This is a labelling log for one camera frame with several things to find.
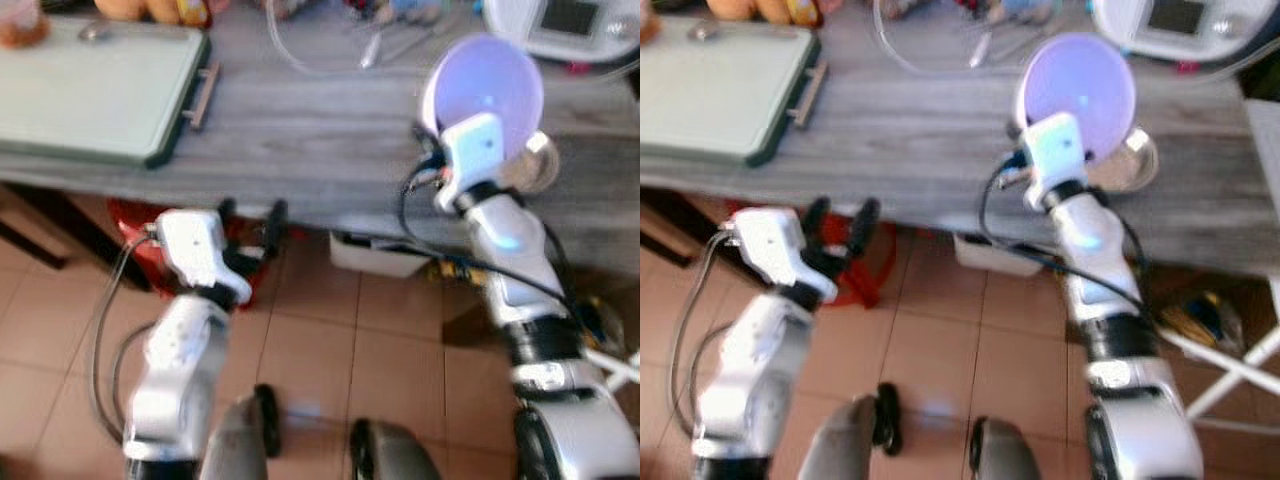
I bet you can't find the white metal rack frame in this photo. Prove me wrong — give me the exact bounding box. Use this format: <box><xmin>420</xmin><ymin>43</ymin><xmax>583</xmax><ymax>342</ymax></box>
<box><xmin>1156</xmin><ymin>322</ymin><xmax>1280</xmax><ymax>423</ymax></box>
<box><xmin>584</xmin><ymin>343</ymin><xmax>641</xmax><ymax>393</ymax></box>

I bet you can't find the orange fruit pile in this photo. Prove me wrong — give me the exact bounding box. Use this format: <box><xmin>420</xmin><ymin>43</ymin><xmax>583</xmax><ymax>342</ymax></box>
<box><xmin>706</xmin><ymin>0</ymin><xmax>825</xmax><ymax>27</ymax></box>
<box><xmin>94</xmin><ymin>0</ymin><xmax>215</xmax><ymax>28</ymax></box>

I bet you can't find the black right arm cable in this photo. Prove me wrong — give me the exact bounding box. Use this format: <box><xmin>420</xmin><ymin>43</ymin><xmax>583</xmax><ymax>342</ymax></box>
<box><xmin>398</xmin><ymin>160</ymin><xmax>583</xmax><ymax>319</ymax></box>
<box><xmin>976</xmin><ymin>160</ymin><xmax>1161</xmax><ymax>323</ymax></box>

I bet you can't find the grey robot leg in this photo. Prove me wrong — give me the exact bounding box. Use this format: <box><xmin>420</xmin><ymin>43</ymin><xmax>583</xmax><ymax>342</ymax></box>
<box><xmin>348</xmin><ymin>417</ymin><xmax>443</xmax><ymax>480</ymax></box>
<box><xmin>198</xmin><ymin>383</ymin><xmax>285</xmax><ymax>480</ymax></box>
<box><xmin>796</xmin><ymin>382</ymin><xmax>905</xmax><ymax>480</ymax></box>
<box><xmin>966</xmin><ymin>416</ymin><xmax>1053</xmax><ymax>480</ymax></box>

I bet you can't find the white box under table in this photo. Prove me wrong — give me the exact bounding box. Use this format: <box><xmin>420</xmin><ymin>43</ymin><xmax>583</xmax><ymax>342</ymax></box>
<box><xmin>328</xmin><ymin>231</ymin><xmax>433</xmax><ymax>280</ymax></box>
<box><xmin>951</xmin><ymin>231</ymin><xmax>1043</xmax><ymax>279</ymax></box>

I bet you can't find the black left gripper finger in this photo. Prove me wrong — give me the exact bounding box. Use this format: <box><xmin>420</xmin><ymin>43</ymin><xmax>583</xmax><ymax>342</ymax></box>
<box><xmin>803</xmin><ymin>196</ymin><xmax>833</xmax><ymax>251</ymax></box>
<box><xmin>216</xmin><ymin>197</ymin><xmax>242</xmax><ymax>249</ymax></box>
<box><xmin>260</xmin><ymin>199</ymin><xmax>290</xmax><ymax>259</ymax></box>
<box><xmin>846</xmin><ymin>197</ymin><xmax>883</xmax><ymax>259</ymax></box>

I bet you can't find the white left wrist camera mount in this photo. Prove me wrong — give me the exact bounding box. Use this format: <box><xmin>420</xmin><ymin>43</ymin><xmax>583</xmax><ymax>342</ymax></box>
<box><xmin>153</xmin><ymin>207</ymin><xmax>253</xmax><ymax>303</ymax></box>
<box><xmin>728</xmin><ymin>206</ymin><xmax>839</xmax><ymax>303</ymax></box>

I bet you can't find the grey right robot leg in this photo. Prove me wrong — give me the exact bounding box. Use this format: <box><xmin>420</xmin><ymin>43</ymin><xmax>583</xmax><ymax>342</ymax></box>
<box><xmin>348</xmin><ymin>417</ymin><xmax>443</xmax><ymax>480</ymax></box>
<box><xmin>966</xmin><ymin>416</ymin><xmax>1053</xmax><ymax>480</ymax></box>

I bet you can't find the grey left robot leg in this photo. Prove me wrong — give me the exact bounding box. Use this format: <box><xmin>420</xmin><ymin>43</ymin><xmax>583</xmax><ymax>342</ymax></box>
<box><xmin>198</xmin><ymin>383</ymin><xmax>285</xmax><ymax>480</ymax></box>
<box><xmin>796</xmin><ymin>382</ymin><xmax>905</xmax><ymax>480</ymax></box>

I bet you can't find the grey left arm cable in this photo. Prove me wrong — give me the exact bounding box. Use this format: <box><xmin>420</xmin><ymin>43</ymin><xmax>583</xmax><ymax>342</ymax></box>
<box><xmin>666</xmin><ymin>230</ymin><xmax>741</xmax><ymax>441</ymax></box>
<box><xmin>88</xmin><ymin>232</ymin><xmax>163</xmax><ymax>446</ymax></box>

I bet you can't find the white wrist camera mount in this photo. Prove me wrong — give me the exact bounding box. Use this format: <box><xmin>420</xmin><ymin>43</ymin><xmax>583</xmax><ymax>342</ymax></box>
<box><xmin>728</xmin><ymin>206</ymin><xmax>839</xmax><ymax>303</ymax></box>
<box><xmin>153</xmin><ymin>207</ymin><xmax>253</xmax><ymax>303</ymax></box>
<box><xmin>436</xmin><ymin>111</ymin><xmax>507</xmax><ymax>212</ymax></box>
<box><xmin>1020</xmin><ymin>111</ymin><xmax>1091</xmax><ymax>207</ymax></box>

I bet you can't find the yellow and blue item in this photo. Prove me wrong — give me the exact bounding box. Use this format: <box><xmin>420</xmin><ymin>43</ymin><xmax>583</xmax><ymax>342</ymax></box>
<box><xmin>1158</xmin><ymin>289</ymin><xmax>1249</xmax><ymax>353</ymax></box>
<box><xmin>428</xmin><ymin>254</ymin><xmax>483</xmax><ymax>287</ymax></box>

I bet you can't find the small steel bowl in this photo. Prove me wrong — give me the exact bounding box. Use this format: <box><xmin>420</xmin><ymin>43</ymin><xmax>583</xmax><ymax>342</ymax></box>
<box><xmin>498</xmin><ymin>129</ymin><xmax>562</xmax><ymax>195</ymax></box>
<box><xmin>1084</xmin><ymin>126</ymin><xmax>1162</xmax><ymax>195</ymax></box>

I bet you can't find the purple plastic plate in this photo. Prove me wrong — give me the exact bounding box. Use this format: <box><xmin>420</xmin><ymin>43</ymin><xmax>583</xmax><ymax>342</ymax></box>
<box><xmin>1012</xmin><ymin>32</ymin><xmax>1139</xmax><ymax>165</ymax></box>
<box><xmin>418</xmin><ymin>32</ymin><xmax>547</xmax><ymax>163</ymax></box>

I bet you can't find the large clear glass bowl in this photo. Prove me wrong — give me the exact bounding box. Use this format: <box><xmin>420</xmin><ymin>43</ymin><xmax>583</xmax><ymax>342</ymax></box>
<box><xmin>871</xmin><ymin>0</ymin><xmax>1093</xmax><ymax>79</ymax></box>
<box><xmin>264</xmin><ymin>0</ymin><xmax>485</xmax><ymax>79</ymax></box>

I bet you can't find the red bag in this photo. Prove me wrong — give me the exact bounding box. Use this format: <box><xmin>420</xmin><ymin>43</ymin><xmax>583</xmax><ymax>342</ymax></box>
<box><xmin>722</xmin><ymin>199</ymin><xmax>903</xmax><ymax>309</ymax></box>
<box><xmin>104</xmin><ymin>197</ymin><xmax>293</xmax><ymax>303</ymax></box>

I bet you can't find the white kitchen appliance with screen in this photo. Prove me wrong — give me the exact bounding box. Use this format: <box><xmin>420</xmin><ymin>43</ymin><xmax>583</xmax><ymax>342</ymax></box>
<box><xmin>482</xmin><ymin>0</ymin><xmax>641</xmax><ymax>73</ymax></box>
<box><xmin>1088</xmin><ymin>0</ymin><xmax>1280</xmax><ymax>67</ymax></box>

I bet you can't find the pale green serving tray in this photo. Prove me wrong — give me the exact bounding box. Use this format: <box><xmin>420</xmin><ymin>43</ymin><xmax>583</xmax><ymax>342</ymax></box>
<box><xmin>640</xmin><ymin>17</ymin><xmax>824</xmax><ymax>168</ymax></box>
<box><xmin>0</xmin><ymin>17</ymin><xmax>213</xmax><ymax>170</ymax></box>

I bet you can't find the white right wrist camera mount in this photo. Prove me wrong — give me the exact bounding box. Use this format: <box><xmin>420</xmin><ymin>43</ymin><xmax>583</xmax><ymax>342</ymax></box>
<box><xmin>1020</xmin><ymin>111</ymin><xmax>1091</xmax><ymax>207</ymax></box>
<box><xmin>436</xmin><ymin>111</ymin><xmax>507</xmax><ymax>212</ymax></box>

